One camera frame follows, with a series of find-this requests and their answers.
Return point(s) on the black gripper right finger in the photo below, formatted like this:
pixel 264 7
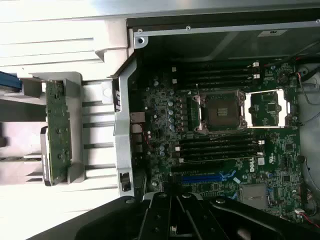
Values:
pixel 250 217

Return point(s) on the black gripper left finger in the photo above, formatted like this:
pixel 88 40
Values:
pixel 160 215

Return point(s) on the silver chipset heat sink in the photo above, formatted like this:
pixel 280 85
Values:
pixel 252 196

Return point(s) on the blue expansion slot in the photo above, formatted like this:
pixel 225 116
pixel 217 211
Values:
pixel 200 179

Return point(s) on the RAM slot with white clips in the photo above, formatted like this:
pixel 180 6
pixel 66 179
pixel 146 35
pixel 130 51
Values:
pixel 215 78
pixel 217 145
pixel 225 159
pixel 215 67

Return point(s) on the green motherboard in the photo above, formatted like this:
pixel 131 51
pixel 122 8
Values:
pixel 275 155

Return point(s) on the open PC case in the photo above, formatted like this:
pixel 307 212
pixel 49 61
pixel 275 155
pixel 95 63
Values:
pixel 122 130

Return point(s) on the CPU socket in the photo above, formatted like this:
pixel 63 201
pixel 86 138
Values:
pixel 220 110

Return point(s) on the metal socket cover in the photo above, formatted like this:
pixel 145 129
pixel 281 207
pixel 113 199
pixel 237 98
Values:
pixel 262 92

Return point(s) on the round coin cell battery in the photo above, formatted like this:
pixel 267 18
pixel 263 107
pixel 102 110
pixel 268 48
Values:
pixel 283 78

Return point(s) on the grey parts rack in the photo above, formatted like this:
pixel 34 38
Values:
pixel 75 100

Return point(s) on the hard disk in blue caddy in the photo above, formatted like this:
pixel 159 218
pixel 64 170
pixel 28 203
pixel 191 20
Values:
pixel 10 82

